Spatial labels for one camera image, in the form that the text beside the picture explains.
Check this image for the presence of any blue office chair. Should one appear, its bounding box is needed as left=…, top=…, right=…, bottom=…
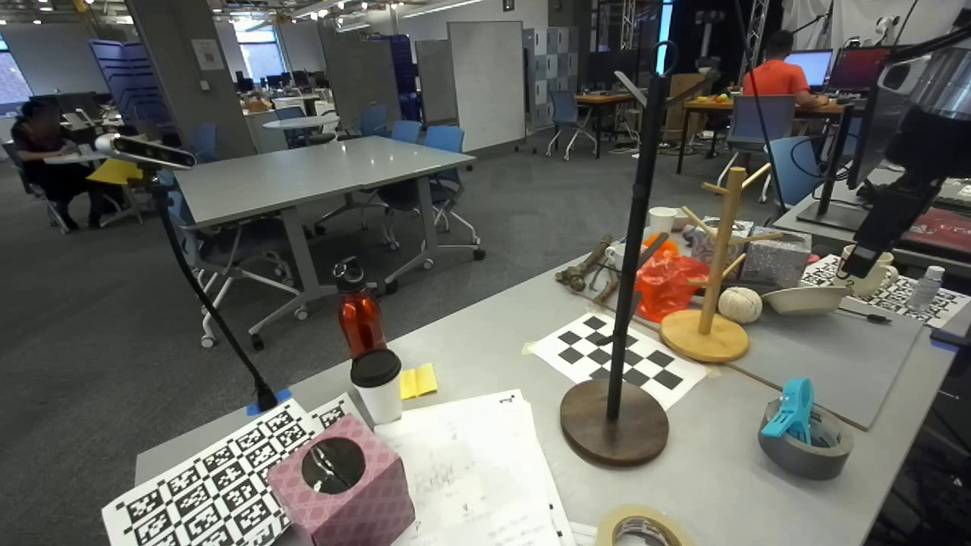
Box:
left=768, top=133, right=827, bottom=209
left=389, top=120, right=488, bottom=268
left=161, top=180, right=312, bottom=352

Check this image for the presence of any white partition board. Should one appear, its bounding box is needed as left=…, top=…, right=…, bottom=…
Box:
left=447, top=19, right=529, bottom=155

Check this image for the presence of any speckled gray box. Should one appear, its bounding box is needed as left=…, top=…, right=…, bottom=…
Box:
left=741, top=230, right=813, bottom=291

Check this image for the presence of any white cup with black lid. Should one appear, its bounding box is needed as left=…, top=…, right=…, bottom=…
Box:
left=348, top=346, right=406, bottom=426

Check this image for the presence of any blue clothes peg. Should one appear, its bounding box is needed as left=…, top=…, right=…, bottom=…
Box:
left=760, top=375, right=820, bottom=450

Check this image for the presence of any small fiducial tag board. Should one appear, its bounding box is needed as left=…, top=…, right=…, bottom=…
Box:
left=802, top=252, right=971, bottom=329

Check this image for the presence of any dark wooden base pole stand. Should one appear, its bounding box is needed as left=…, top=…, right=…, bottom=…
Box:
left=558, top=0, right=680, bottom=471

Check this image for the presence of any pink tissue box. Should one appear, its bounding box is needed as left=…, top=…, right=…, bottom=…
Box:
left=264, top=413, right=419, bottom=546

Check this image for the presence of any brown wooden tool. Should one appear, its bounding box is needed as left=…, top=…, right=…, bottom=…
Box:
left=554, top=233, right=620, bottom=298

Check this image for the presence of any gray masking tape roll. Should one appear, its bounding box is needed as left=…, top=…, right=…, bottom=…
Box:
left=757, top=395, right=856, bottom=481

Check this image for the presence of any red framed tablet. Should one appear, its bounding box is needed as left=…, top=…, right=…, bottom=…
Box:
left=900, top=203, right=971, bottom=260

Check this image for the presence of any red bottle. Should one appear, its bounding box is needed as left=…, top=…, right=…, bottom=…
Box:
left=337, top=291, right=389, bottom=357

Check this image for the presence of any black white checkerboard sheet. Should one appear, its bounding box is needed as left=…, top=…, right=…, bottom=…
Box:
left=524, top=310, right=709, bottom=413

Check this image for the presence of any blue tape strip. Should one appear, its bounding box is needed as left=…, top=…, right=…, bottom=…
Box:
left=925, top=325, right=971, bottom=354

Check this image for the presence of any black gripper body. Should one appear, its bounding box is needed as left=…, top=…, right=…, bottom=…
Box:
left=850, top=103, right=971, bottom=262

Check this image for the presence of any white paper sheet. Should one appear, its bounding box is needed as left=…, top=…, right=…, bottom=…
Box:
left=375, top=389, right=577, bottom=546

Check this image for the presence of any black gooseneck camera stand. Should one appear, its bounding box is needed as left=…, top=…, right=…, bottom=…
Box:
left=155, top=161, right=282, bottom=413

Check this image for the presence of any black computer monitor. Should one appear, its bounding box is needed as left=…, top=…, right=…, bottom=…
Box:
left=799, top=43, right=929, bottom=237

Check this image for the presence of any yellow sticky note pad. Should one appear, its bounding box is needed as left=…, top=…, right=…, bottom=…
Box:
left=397, top=360, right=444, bottom=403

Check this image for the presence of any cream ceramic mug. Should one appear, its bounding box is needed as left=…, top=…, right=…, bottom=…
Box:
left=846, top=252, right=903, bottom=301

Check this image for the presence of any large fiducial tag board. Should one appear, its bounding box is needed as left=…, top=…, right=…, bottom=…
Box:
left=99, top=390, right=359, bottom=546

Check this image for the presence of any gray office table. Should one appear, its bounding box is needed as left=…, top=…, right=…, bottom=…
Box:
left=171, top=133, right=480, bottom=352

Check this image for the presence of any person in orange shirt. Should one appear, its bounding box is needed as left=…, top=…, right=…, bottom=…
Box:
left=744, top=27, right=813, bottom=103

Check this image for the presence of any gray stereo camera bar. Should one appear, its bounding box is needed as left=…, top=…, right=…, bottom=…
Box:
left=110, top=133, right=198, bottom=171

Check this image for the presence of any gray shallow bowl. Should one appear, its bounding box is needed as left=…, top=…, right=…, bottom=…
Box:
left=768, top=281, right=850, bottom=318

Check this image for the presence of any orange plastic bag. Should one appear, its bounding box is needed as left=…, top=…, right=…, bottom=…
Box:
left=635, top=237, right=712, bottom=326

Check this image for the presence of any small white bottle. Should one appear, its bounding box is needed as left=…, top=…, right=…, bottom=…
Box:
left=910, top=262, right=947, bottom=315

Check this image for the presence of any light wooden mug tree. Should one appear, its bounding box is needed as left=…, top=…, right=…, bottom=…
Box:
left=659, top=161, right=774, bottom=368

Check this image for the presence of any beige masking tape roll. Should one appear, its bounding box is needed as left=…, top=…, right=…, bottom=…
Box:
left=592, top=504, right=696, bottom=546

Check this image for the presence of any seated person in dark clothes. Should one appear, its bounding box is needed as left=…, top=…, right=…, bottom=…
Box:
left=9, top=96, right=103, bottom=230

